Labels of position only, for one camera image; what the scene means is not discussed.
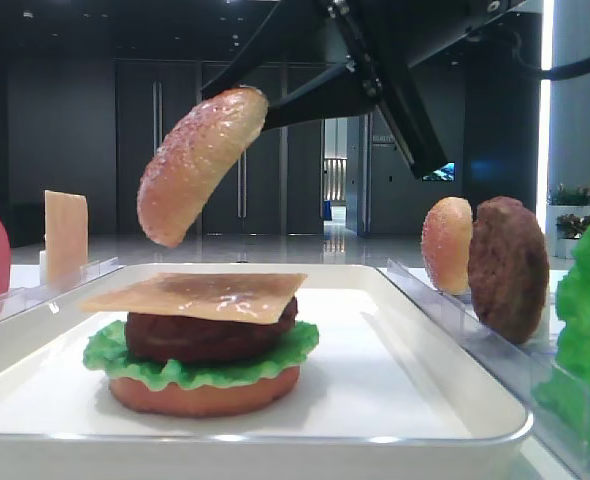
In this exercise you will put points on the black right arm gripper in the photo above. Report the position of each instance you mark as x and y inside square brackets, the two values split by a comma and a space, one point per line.
[384, 41]

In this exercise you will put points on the sesame top bun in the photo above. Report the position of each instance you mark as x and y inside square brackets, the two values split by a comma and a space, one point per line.
[192, 160]

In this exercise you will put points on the cheese slice on burger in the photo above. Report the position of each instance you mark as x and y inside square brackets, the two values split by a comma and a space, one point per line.
[256, 298]

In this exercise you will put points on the upright brown meat patty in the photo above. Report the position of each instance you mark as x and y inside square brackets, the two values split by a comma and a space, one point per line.
[508, 268]

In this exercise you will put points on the upright orange cheese slice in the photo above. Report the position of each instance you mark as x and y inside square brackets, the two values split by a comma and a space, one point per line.
[66, 234]

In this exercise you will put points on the green lettuce on burger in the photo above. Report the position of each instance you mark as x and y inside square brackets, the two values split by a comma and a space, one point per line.
[106, 350]

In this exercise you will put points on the dark double doors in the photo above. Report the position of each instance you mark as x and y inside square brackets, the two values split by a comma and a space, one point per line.
[275, 186]

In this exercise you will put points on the potted plants in white planter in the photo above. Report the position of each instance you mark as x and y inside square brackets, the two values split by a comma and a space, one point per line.
[568, 217]

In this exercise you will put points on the brown patty on burger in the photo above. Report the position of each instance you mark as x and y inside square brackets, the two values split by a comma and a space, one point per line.
[161, 338]

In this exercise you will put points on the white pusher block far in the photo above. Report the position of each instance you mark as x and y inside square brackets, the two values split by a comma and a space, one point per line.
[43, 266]

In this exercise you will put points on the white rectangular tray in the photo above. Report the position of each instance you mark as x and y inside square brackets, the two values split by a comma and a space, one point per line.
[386, 394]

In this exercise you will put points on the bottom bun on tray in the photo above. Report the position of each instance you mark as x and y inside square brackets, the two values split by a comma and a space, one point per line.
[204, 401]

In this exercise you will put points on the clear acrylic left food rack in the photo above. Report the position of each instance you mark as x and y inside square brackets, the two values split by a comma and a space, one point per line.
[34, 290]

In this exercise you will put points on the clear acrylic food rack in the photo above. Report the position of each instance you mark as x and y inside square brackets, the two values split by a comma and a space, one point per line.
[518, 368]
[34, 290]

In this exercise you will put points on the clear acrylic right food rack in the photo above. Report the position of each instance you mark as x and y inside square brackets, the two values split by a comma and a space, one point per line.
[518, 368]

